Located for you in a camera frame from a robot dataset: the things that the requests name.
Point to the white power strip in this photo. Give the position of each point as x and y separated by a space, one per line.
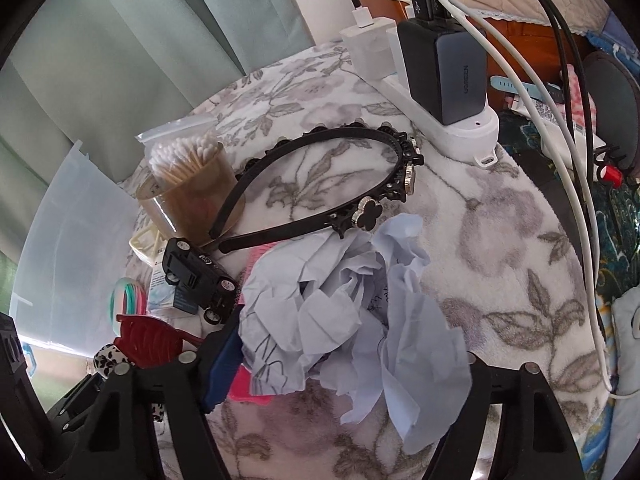
472 141

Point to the black USB charger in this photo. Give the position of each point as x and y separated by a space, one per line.
446 68

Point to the black toy car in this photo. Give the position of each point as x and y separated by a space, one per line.
201 284

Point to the white paper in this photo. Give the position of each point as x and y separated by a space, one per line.
351 312

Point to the bag of cotton swabs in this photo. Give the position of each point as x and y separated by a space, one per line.
178 150

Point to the red hair claw clip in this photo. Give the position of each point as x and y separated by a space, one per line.
150 342

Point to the white lotion bottle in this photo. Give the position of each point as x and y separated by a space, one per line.
555 135

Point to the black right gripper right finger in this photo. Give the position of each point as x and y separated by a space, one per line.
533 440

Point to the white charger cube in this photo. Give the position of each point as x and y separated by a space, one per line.
369 49

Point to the floral fleece table cover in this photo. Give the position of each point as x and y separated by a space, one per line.
501 268

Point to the green curtain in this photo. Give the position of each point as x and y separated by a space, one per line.
99 72

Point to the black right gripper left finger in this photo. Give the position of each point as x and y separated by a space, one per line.
116 437

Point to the black jewelled headband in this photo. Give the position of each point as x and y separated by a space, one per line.
356 210

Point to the clear plastic storage box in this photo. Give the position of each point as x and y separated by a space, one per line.
75 252

